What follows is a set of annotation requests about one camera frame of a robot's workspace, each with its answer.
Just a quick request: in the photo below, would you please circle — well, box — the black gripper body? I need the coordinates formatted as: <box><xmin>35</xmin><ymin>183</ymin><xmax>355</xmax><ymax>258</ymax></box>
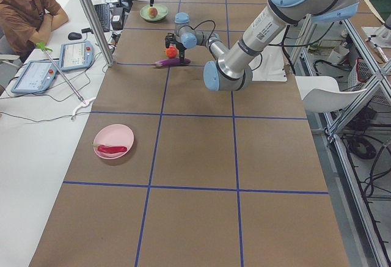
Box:
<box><xmin>175</xmin><ymin>41</ymin><xmax>186</xmax><ymax>54</ymax></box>

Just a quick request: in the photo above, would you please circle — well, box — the purple eggplant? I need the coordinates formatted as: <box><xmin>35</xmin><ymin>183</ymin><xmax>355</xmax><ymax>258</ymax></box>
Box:
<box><xmin>153</xmin><ymin>57</ymin><xmax>191</xmax><ymax>68</ymax></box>

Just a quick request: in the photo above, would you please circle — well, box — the yellow pink peach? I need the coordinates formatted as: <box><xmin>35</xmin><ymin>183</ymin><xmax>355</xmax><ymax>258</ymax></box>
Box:
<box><xmin>147</xmin><ymin>7</ymin><xmax>158</xmax><ymax>19</ymax></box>

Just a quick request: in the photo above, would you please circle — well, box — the red chili pepper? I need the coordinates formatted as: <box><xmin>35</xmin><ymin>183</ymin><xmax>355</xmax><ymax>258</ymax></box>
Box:
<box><xmin>93</xmin><ymin>144</ymin><xmax>128</xmax><ymax>154</ymax></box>

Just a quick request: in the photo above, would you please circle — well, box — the red pomegranate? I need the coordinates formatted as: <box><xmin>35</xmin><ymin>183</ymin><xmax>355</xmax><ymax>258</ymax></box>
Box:
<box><xmin>165</xmin><ymin>45</ymin><xmax>178</xmax><ymax>59</ymax></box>

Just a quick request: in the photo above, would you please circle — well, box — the green plate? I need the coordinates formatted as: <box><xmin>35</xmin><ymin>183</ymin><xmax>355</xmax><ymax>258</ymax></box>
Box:
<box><xmin>140</xmin><ymin>4</ymin><xmax>169</xmax><ymax>21</ymax></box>

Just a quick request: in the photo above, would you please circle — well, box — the black keyboard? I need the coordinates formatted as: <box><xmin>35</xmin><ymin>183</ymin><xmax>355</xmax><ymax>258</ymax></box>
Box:
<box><xmin>93</xmin><ymin>3</ymin><xmax>111</xmax><ymax>32</ymax></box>

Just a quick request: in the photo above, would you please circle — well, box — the black computer mouse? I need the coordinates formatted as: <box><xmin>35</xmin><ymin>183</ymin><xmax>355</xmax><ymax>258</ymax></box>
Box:
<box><xmin>67</xmin><ymin>32</ymin><xmax>82</xmax><ymax>40</ymax></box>

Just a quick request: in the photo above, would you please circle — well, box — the far blue teach pendant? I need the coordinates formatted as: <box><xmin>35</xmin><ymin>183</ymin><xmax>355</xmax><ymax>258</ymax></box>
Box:
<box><xmin>59</xmin><ymin>40</ymin><xmax>94</xmax><ymax>71</ymax></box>

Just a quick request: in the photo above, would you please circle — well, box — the blue teach pendant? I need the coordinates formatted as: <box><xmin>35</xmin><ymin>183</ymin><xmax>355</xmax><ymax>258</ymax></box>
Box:
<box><xmin>11</xmin><ymin>60</ymin><xmax>57</xmax><ymax>93</ymax></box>
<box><xmin>59</xmin><ymin>40</ymin><xmax>94</xmax><ymax>71</ymax></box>

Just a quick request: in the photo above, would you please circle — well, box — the pink plate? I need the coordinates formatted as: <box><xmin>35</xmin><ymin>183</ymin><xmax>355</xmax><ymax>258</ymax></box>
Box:
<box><xmin>93</xmin><ymin>124</ymin><xmax>134</xmax><ymax>159</ymax></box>

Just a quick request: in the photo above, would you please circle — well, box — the man in brown shirt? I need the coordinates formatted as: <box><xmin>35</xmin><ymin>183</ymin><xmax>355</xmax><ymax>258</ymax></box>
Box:
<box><xmin>1</xmin><ymin>0</ymin><xmax>68</xmax><ymax>62</ymax></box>

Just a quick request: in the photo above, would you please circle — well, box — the near blue teach pendant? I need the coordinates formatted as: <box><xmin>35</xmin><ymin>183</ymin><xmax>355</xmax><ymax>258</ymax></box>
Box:
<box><xmin>11</xmin><ymin>60</ymin><xmax>57</xmax><ymax>93</ymax></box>

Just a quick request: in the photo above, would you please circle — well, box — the white chair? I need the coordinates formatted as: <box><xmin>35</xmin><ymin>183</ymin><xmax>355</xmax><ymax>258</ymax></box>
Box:
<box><xmin>295</xmin><ymin>76</ymin><xmax>367</xmax><ymax>113</ymax></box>

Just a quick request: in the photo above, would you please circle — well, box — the aluminium frame post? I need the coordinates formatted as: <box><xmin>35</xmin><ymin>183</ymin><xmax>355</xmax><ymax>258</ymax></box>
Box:
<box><xmin>79</xmin><ymin>0</ymin><xmax>114</xmax><ymax>67</ymax></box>

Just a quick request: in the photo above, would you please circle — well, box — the metal rod green handle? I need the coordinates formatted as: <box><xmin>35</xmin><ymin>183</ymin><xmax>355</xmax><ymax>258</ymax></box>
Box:
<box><xmin>35</xmin><ymin>42</ymin><xmax>86</xmax><ymax>104</ymax></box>

